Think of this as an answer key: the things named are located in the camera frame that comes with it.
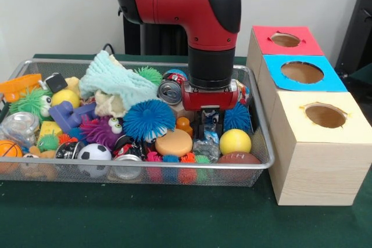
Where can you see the orange toy basketball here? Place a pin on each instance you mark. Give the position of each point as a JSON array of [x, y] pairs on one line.
[[10, 149]]

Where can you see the yellow ball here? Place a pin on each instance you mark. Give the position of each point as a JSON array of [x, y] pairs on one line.
[[235, 142]]

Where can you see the large blue spiky ball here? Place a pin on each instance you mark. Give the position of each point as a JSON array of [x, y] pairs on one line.
[[148, 117]]

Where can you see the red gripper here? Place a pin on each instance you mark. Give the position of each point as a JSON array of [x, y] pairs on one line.
[[209, 100]]

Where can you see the small blue spiky ball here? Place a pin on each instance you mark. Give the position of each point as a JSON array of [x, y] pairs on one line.
[[238, 117]]

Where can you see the light blue knitted cloth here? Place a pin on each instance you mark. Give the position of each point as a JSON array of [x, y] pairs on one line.
[[116, 79]]

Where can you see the orange plastic toy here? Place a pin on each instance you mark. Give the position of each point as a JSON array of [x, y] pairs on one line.
[[20, 84]]

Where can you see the black and white soccer ball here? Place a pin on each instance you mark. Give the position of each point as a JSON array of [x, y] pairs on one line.
[[93, 152]]

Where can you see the shallow clear mesh bin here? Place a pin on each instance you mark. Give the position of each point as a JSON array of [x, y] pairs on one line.
[[145, 164]]

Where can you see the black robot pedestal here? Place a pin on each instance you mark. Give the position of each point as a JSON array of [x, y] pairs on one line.
[[157, 41]]

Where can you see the crushed clear plastic bottle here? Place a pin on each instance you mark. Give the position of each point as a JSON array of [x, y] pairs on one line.
[[205, 147]]

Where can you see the black panel stand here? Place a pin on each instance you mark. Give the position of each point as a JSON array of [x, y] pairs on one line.
[[357, 27]]

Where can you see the brown toy football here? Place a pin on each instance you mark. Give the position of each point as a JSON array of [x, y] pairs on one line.
[[238, 158]]

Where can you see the red soda can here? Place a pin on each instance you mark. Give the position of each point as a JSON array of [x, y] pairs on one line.
[[170, 92]]

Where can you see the purple plastic block toy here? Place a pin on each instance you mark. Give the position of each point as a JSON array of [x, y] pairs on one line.
[[67, 115]]

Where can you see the dark green side table cloth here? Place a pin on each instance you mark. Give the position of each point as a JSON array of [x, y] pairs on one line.
[[363, 73]]

